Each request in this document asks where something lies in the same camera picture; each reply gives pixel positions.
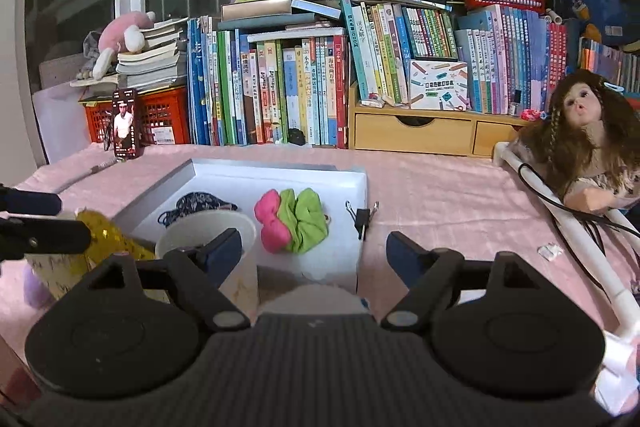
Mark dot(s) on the red crate left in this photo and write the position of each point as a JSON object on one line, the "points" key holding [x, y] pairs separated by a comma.
{"points": [[163, 117]]}

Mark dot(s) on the black binder clip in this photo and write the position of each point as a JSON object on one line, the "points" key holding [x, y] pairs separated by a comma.
{"points": [[362, 218]]}

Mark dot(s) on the white shallow box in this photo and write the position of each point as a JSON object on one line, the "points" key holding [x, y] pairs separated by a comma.
{"points": [[334, 262]]}

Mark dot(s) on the dark floral scrunchie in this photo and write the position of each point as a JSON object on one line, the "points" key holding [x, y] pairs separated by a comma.
{"points": [[193, 202]]}

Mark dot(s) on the purple plush toy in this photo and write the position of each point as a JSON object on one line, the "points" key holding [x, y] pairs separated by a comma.
{"points": [[36, 294]]}

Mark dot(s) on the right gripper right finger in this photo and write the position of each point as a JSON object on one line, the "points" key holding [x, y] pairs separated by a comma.
{"points": [[437, 280]]}

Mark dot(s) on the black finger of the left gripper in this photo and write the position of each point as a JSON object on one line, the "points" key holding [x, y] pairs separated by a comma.
{"points": [[34, 236]]}

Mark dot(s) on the gold dotted scrunchie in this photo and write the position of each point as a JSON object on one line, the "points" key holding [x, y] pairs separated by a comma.
{"points": [[106, 239]]}

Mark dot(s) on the brown haired doll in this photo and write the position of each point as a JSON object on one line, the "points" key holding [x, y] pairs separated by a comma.
{"points": [[587, 149]]}

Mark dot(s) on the row of books center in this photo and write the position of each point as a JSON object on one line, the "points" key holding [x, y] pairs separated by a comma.
{"points": [[277, 75]]}

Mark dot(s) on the pink tablecloth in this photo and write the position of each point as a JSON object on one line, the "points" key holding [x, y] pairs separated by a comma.
{"points": [[463, 203]]}

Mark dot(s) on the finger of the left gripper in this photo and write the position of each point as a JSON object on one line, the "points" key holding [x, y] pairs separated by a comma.
{"points": [[20, 202]]}

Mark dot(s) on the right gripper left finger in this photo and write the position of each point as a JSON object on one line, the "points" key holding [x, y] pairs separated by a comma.
{"points": [[198, 274]]}

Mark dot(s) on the row of books right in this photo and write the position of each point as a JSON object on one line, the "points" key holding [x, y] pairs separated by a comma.
{"points": [[515, 57]]}

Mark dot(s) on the stack of books left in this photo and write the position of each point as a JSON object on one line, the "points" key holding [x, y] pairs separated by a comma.
{"points": [[161, 64]]}

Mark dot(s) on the white paper pieces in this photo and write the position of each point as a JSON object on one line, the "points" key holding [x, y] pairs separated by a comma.
{"points": [[617, 382]]}

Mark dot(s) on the pink plush toy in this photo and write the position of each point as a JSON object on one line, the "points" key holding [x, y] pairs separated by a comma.
{"points": [[123, 34]]}

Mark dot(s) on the white paper cup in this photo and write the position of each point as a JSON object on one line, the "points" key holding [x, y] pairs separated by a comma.
{"points": [[241, 286]]}

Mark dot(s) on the white patterned box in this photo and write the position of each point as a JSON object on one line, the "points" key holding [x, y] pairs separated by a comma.
{"points": [[438, 85]]}

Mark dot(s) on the pink and green scrunchie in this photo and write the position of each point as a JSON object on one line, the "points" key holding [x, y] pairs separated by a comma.
{"points": [[291, 223]]}

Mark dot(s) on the crumpled white wrapper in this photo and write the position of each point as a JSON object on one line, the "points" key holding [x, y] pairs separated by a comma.
{"points": [[550, 251]]}

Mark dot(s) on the row of books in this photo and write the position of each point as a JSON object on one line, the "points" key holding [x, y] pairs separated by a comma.
{"points": [[515, 57], [277, 75]]}

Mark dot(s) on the white foam sheet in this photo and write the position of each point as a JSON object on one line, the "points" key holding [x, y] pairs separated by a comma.
{"points": [[316, 300]]}

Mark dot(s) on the wooden drawer organizer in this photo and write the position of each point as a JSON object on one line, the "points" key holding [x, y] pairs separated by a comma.
{"points": [[440, 132]]}

